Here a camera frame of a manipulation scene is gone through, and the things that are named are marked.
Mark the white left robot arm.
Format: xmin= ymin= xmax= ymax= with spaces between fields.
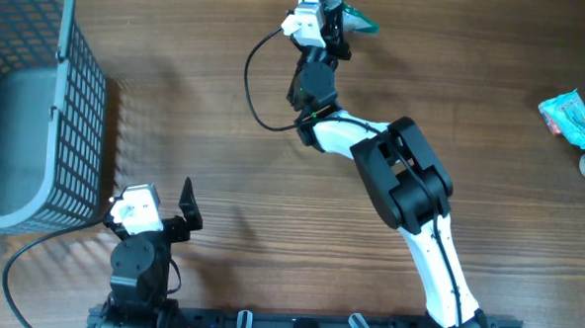
xmin=86 ymin=178 xmax=203 ymax=328

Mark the grey plastic basket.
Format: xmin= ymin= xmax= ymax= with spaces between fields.
xmin=0 ymin=0 xmax=108 ymax=235

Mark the light blue tissue packet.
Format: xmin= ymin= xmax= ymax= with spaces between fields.
xmin=539 ymin=89 xmax=585 ymax=150

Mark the black left camera cable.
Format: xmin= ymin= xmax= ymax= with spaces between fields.
xmin=0 ymin=212 xmax=109 ymax=328

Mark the green 3M gloves packet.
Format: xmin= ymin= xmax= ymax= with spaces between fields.
xmin=342 ymin=3 xmax=379 ymax=35

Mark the red white small packet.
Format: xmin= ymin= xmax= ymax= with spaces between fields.
xmin=543 ymin=114 xmax=562 ymax=136

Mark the black camera cable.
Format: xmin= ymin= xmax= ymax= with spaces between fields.
xmin=232 ymin=25 xmax=476 ymax=328
xmin=0 ymin=212 xmax=109 ymax=328

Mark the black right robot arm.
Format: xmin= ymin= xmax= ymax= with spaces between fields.
xmin=282 ymin=0 xmax=488 ymax=328

